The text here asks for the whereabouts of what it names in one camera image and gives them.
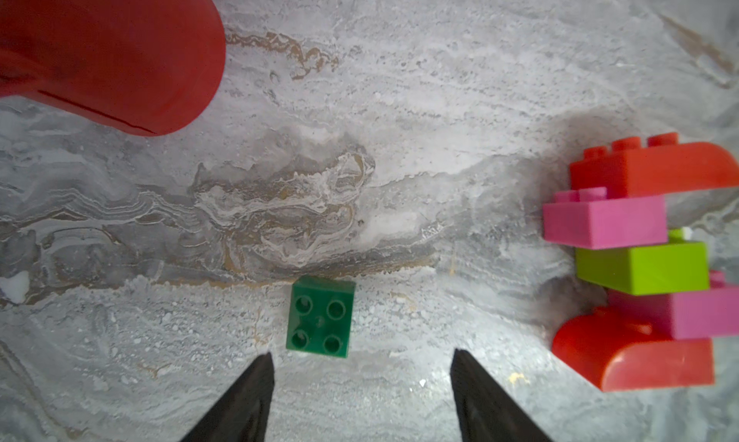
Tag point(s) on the red pen cup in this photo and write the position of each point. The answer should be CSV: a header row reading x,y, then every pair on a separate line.
x,y
145,67

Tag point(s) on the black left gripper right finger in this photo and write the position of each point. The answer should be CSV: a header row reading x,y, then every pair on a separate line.
x,y
484,409

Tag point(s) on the red lego brick base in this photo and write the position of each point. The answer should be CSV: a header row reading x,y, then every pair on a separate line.
x,y
618,353

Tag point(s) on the pink lego brick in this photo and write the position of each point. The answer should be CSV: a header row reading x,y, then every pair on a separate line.
x,y
687,315
590,219

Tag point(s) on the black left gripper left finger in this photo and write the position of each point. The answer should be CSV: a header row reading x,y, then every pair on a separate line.
x,y
242,412

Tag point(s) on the dark green lego brick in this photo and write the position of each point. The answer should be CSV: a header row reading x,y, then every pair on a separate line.
x,y
320,316

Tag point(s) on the red curved lego brick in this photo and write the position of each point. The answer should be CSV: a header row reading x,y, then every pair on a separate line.
x,y
628,169

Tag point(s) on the lime green lego brick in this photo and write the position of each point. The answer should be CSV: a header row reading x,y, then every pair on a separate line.
x,y
680,265

